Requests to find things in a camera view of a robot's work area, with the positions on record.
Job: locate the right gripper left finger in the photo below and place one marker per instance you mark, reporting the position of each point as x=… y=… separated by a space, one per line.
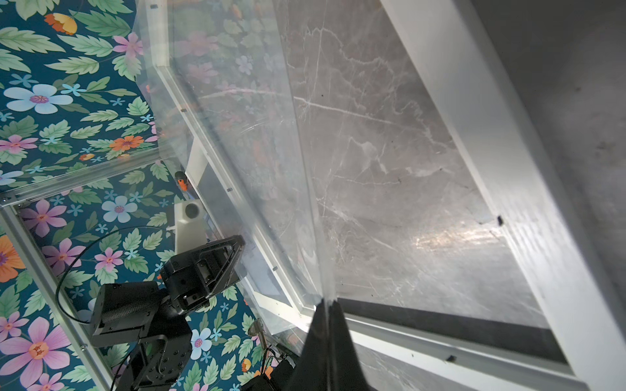
x=312 y=369

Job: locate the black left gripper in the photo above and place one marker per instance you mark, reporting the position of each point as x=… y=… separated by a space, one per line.
x=193 y=277

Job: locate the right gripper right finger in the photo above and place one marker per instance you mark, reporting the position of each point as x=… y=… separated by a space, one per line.
x=345 y=372

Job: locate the clear acrylic sheet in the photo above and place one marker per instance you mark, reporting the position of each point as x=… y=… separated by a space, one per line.
x=215 y=77

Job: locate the white picture frame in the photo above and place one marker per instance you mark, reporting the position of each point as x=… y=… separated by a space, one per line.
x=468 y=164

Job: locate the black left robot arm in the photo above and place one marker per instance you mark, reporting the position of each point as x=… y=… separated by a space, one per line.
x=152 y=316

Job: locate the orange handled screwdriver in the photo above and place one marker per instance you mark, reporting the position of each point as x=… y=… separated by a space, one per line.
x=182 y=181

